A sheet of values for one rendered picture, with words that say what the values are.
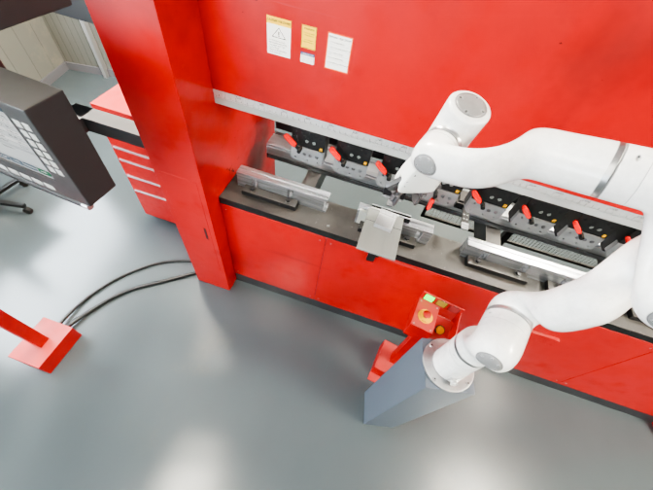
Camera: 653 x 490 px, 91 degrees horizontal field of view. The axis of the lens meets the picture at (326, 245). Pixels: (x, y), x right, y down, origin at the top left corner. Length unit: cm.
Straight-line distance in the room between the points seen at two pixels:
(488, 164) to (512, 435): 215
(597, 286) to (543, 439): 195
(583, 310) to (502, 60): 73
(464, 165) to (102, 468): 220
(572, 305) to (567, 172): 30
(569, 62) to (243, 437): 217
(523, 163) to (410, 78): 65
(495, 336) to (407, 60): 86
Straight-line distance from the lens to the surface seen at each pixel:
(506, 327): 96
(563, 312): 86
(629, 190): 66
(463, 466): 239
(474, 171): 62
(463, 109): 66
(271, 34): 130
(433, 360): 128
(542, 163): 66
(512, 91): 124
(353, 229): 166
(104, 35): 142
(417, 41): 118
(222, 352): 227
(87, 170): 130
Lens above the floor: 214
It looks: 54 degrees down
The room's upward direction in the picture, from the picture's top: 12 degrees clockwise
